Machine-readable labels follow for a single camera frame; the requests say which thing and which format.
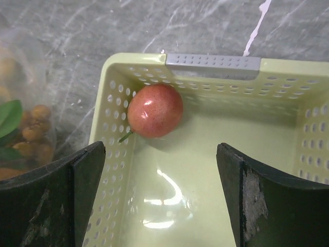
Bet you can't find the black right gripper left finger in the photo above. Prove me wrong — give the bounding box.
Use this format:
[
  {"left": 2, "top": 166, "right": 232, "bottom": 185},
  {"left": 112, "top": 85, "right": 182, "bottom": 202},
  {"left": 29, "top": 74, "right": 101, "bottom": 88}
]
[{"left": 1, "top": 141, "right": 105, "bottom": 246}]

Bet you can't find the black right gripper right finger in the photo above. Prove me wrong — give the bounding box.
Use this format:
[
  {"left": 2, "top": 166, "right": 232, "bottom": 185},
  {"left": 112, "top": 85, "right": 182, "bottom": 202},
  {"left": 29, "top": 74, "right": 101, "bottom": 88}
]
[{"left": 216, "top": 143, "right": 328, "bottom": 246}]

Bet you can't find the pale green plastic basket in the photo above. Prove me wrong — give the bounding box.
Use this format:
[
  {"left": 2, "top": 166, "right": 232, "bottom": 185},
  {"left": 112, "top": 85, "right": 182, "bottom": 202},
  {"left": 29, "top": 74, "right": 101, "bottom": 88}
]
[{"left": 83, "top": 53, "right": 328, "bottom": 246}]

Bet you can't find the purple passion fruit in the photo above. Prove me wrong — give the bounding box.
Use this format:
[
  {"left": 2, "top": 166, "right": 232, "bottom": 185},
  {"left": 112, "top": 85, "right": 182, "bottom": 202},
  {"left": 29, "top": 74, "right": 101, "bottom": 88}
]
[{"left": 119, "top": 83, "right": 184, "bottom": 143}]

